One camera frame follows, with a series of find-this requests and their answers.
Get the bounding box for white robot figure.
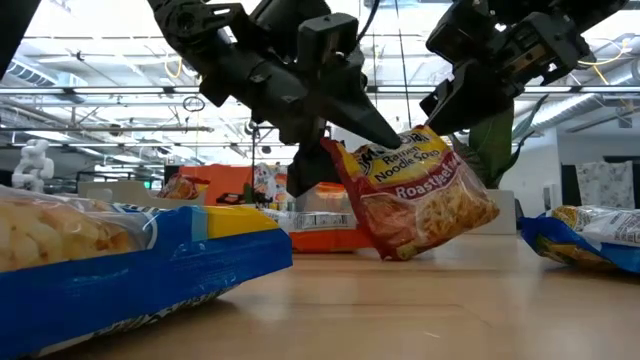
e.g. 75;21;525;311
10;138;55;194

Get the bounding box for green snake plant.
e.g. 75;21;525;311
449;94;550;190

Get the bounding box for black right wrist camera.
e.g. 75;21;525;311
426;0;501;66

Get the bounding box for red roast beef ramen pack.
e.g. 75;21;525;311
319;124;501;262
157;173;212;202

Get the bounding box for white plastic bin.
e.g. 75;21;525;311
77;179;211;209

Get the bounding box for orange board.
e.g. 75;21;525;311
178;163;254;206

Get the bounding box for floral patterned cloth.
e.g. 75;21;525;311
253;162;291;206
574;159;637;210

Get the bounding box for blue ramen noodle pack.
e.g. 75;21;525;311
0;184;294;360
517;203;640;275

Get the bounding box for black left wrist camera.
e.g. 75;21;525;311
297;13;360;74

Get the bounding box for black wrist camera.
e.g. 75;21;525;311
297;13;360;74
426;0;501;66

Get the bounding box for white round planter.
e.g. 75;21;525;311
467;188;518;236

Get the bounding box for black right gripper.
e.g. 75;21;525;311
418;10;595;137

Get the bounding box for black hanging ring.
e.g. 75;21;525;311
181;95;206;114

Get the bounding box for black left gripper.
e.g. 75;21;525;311
197;27;404;198

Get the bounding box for black hanging cable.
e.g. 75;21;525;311
394;27;416;131

